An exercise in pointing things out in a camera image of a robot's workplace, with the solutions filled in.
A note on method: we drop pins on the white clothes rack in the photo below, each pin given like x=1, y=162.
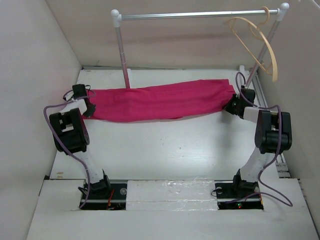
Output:
x=193, y=40

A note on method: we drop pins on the pink trousers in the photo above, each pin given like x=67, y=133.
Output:
x=162, y=102

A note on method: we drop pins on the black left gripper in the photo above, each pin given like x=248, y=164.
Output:
x=91, y=111

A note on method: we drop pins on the beige wooden hanger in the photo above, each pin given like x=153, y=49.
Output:
x=272, y=68

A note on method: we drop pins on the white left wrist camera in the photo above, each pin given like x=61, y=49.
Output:
x=68, y=96

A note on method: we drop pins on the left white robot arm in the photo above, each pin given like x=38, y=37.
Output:
x=71, y=137

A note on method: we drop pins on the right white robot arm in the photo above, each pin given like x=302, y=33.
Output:
x=273, y=136

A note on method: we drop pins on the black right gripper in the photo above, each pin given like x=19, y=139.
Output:
x=228, y=107

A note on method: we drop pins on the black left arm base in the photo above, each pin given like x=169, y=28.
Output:
x=114, y=200

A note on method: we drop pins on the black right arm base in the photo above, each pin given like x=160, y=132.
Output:
x=237, y=194

